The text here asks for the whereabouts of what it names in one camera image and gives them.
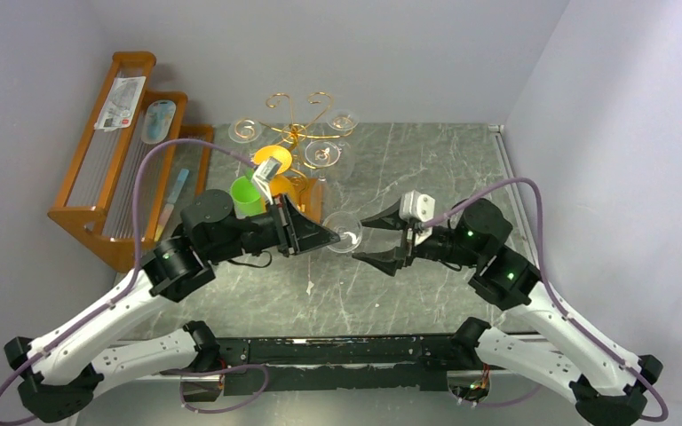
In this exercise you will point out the clear wine glass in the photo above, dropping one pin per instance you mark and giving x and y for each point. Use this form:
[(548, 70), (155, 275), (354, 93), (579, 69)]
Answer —
[(320, 156), (342, 123), (245, 132)]

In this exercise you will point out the gold wire glass rack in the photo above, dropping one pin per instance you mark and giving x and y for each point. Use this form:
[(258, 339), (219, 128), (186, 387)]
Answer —
[(296, 135)]

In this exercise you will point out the blue packaged item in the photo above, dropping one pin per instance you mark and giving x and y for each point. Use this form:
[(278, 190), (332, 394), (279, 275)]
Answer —
[(158, 118)]

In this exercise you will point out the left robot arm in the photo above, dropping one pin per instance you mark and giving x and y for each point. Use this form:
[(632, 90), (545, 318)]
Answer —
[(63, 371)]

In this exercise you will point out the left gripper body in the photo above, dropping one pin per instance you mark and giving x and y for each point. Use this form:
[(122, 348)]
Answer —
[(283, 238)]

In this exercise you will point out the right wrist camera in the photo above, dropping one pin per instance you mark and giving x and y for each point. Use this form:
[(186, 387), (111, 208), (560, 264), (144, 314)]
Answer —
[(418, 208)]

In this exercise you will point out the blue pink toothbrush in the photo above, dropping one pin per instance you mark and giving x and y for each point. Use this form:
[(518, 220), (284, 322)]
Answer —
[(170, 203)]

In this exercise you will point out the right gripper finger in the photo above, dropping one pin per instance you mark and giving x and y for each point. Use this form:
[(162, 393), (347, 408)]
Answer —
[(388, 262), (388, 219)]

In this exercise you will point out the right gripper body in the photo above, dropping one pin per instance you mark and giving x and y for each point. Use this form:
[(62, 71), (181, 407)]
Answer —
[(408, 242)]

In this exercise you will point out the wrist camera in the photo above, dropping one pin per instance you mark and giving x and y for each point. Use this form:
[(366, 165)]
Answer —
[(418, 208), (262, 177)]

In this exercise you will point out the white packaged item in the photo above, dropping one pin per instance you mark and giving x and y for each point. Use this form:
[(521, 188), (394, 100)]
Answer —
[(120, 104)]

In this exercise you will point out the small clear glass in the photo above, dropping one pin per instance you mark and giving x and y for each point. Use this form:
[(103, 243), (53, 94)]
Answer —
[(349, 230)]

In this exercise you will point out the green plastic goblet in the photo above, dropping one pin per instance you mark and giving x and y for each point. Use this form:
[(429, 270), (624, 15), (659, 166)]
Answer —
[(246, 197)]

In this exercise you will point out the orange plastic goblet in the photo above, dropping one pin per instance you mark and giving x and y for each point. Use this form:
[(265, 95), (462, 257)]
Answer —
[(280, 185)]

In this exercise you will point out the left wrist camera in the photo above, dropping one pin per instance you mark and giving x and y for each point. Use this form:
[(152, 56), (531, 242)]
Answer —
[(262, 177)]

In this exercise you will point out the orange wooden shelf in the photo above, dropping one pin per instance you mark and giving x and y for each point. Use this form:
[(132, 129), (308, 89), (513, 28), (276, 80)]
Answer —
[(93, 204)]

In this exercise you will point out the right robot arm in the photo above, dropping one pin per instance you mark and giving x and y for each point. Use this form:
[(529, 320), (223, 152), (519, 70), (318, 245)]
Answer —
[(606, 383)]

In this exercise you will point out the wooden rack base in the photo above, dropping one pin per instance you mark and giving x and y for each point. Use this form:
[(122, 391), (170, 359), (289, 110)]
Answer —
[(312, 198)]

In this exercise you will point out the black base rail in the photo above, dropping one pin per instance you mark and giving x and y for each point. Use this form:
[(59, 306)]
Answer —
[(364, 362)]

